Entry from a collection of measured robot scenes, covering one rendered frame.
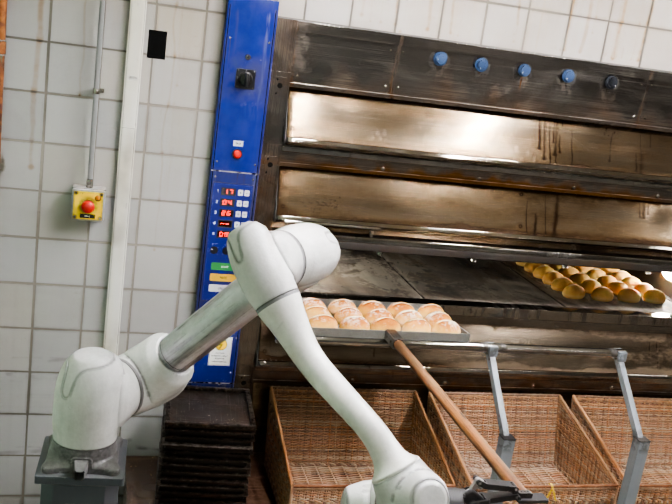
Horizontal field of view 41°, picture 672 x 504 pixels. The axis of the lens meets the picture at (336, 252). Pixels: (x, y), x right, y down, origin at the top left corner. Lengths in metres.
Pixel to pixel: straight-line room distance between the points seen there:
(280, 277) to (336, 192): 1.24
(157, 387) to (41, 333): 0.87
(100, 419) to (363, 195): 1.30
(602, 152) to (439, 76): 0.69
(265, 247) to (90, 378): 0.58
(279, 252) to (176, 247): 1.16
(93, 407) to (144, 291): 0.91
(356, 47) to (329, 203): 0.52
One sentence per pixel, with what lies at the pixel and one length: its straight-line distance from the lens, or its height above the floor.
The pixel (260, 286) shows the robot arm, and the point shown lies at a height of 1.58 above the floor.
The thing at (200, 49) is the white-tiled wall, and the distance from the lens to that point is 2.92.
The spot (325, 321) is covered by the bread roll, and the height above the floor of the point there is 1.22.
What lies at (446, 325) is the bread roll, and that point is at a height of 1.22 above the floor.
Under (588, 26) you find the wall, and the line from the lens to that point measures 3.32.
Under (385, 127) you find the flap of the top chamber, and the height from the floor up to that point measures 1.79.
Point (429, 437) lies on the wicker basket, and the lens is 3.23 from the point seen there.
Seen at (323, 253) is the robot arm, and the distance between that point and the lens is 1.99.
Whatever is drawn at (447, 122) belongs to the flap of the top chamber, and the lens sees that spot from 3.15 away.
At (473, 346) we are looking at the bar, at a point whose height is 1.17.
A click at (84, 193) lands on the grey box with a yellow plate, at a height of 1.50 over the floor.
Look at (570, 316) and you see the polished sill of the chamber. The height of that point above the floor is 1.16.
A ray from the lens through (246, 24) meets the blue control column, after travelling 2.90.
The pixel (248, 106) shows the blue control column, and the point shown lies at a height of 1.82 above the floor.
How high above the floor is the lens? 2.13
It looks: 15 degrees down
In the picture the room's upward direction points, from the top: 8 degrees clockwise
